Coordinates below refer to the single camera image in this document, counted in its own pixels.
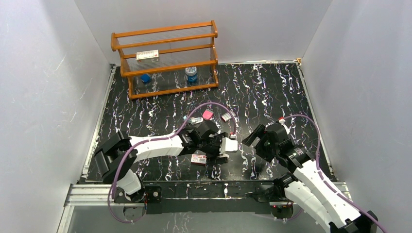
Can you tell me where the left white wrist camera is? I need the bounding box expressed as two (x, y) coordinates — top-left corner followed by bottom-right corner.
(220, 137), (238, 154)

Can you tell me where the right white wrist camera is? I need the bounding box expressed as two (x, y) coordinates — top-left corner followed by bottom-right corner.
(278, 117), (290, 134)

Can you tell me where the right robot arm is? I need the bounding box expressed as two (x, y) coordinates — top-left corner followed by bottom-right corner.
(242, 123), (378, 233)

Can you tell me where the pink eraser block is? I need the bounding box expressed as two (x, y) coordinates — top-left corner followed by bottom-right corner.
(202, 109), (214, 120)

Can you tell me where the orange wooden shelf rack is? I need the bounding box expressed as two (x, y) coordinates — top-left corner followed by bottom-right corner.
(111, 20), (219, 100)

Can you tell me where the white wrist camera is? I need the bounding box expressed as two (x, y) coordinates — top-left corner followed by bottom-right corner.
(278, 117), (290, 134)
(220, 137), (238, 154)

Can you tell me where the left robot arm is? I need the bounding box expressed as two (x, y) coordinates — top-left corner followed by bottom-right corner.
(93, 121), (238, 202)

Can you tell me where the red white staple box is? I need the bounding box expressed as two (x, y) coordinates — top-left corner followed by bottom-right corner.
(190, 154), (207, 166)

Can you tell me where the small blue box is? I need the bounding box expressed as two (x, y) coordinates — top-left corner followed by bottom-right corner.
(140, 74), (152, 84)

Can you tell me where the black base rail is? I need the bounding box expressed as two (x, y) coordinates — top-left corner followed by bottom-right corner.
(112, 180), (309, 216)

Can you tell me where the grey staple strip box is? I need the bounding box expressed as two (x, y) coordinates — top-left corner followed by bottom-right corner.
(221, 111), (233, 122)

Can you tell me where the light blue stapler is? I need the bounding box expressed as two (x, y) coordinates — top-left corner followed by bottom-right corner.
(183, 116), (204, 125)

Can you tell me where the white staple box on shelf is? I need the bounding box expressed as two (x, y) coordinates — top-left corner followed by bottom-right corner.
(136, 50), (160, 64)

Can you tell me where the blue round tin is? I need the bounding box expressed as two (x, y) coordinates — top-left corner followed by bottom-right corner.
(185, 67), (198, 83)

